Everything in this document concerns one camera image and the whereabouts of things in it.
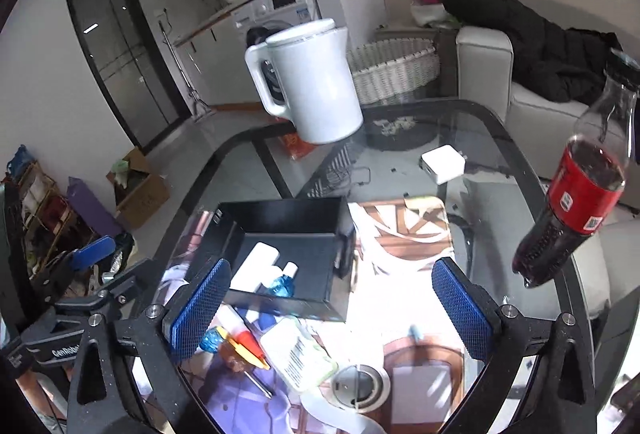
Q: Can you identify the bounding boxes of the white wicker basket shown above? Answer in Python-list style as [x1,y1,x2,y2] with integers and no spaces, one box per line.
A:
[346,38,441,105]

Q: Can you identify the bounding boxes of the white charger adapter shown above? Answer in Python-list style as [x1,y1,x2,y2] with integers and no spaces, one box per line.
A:
[420,145,467,185]

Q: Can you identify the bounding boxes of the mop with metal pole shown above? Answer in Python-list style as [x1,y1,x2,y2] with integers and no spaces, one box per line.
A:
[159,21,213,119]

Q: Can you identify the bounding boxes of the dark patterned cushion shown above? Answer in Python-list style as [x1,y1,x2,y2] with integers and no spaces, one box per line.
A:
[365,114,436,152]

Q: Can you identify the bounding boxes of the white paper strip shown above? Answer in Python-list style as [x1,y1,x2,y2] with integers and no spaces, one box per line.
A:
[302,391,383,434]

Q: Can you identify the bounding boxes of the wooden shoe rack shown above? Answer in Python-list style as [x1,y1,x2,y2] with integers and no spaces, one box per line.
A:
[5,144,91,285]

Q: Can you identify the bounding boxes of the white rectangular case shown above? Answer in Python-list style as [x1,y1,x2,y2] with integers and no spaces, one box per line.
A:
[231,241,281,292]

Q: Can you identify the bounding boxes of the white glue bottle red cap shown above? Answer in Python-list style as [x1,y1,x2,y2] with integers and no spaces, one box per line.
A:
[220,305,265,357]

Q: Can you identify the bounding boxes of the cola bottle red label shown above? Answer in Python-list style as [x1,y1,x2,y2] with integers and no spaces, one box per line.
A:
[511,48,640,289]

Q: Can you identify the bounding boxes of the black framed glass door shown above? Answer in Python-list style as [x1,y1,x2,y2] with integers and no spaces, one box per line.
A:
[65,0,193,155]

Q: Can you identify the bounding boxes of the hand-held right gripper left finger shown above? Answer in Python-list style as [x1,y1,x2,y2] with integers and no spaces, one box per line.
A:
[67,258,233,434]

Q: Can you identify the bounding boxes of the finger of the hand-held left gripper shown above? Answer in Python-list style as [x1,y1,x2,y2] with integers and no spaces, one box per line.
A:
[55,259,151,315]
[30,236,117,305]

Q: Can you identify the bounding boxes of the round white lid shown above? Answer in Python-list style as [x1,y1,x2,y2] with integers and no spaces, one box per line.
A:
[330,364,392,412]

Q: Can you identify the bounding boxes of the blue translucent plastic item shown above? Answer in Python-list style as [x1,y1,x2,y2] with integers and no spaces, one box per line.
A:
[200,326,231,355]

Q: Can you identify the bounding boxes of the metal-tipped pen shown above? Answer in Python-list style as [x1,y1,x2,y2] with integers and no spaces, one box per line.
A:
[242,366,276,399]

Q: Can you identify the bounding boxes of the small blue bottle white cap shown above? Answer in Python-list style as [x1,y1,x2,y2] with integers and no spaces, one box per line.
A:
[261,261,300,299]

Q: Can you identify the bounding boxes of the white cloth bundle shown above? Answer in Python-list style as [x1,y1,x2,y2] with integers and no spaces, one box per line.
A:
[410,0,451,28]

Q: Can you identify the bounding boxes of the printed table mat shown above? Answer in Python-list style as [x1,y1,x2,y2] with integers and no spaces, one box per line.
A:
[150,196,481,434]

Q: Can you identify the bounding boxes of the white kitchen counter cabinet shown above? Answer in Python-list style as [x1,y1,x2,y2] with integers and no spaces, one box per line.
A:
[172,8,261,109]

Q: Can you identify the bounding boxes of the orange bag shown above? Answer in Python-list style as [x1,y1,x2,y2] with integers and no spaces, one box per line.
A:
[285,134,316,159]

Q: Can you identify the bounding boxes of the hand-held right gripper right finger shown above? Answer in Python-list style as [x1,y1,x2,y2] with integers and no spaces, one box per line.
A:
[431,256,598,434]

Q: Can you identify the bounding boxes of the black storage box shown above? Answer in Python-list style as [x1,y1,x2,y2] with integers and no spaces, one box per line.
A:
[186,196,357,322]

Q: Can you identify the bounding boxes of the cardboard box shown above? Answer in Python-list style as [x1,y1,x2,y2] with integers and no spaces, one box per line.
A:
[106,148,171,229]

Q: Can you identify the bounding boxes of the white electric kettle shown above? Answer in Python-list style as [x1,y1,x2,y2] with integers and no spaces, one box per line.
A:
[244,18,364,145]

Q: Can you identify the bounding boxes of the white washing machine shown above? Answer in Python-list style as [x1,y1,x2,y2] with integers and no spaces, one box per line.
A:
[233,0,321,64]

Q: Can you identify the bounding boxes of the light grey sofa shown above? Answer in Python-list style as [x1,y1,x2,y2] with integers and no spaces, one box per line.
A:
[456,24,640,225]

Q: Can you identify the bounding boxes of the white wet wipes packet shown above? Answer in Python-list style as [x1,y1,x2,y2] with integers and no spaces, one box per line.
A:
[259,316,340,394]

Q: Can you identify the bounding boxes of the purple bag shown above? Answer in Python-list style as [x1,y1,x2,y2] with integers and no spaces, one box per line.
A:
[66,176,123,239]

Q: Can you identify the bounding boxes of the black jacket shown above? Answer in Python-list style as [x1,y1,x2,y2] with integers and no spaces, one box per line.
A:
[440,0,623,103]

